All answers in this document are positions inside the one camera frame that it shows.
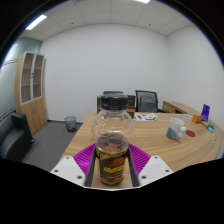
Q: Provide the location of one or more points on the tan cardboard box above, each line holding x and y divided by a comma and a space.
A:
131, 112

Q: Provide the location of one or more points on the clear black-capped drink bottle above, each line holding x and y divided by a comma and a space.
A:
112, 133

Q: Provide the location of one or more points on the small tan box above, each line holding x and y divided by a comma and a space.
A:
204, 124

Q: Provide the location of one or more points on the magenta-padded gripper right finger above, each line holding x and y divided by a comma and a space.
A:
155, 168

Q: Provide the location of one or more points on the white green purple leaflet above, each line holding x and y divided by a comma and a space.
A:
145, 116

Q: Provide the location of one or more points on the wooden shelf cabinet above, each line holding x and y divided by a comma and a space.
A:
31, 106

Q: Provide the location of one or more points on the orange-brown box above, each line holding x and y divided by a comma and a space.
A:
197, 118

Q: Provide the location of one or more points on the dark mesh waste bin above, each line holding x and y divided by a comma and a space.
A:
70, 123

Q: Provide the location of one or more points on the purple upright package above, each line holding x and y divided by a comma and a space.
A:
205, 112

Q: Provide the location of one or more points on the grey mesh-back office chair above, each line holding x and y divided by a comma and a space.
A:
147, 101

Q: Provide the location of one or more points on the black sofa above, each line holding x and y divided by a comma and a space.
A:
13, 136

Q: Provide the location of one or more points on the round grey desk grommet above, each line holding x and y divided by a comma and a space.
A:
214, 141

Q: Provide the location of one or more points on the white mug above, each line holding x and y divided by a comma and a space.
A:
175, 128

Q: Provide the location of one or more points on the small dark brown box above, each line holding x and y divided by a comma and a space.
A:
98, 104

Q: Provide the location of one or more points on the small light blue box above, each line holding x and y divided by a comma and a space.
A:
210, 129

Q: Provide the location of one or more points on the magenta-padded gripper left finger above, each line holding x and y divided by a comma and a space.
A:
68, 168

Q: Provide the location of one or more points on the wooden side desk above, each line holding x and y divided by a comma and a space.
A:
176, 107

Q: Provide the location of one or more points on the large dark brown box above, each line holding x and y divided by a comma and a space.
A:
132, 101

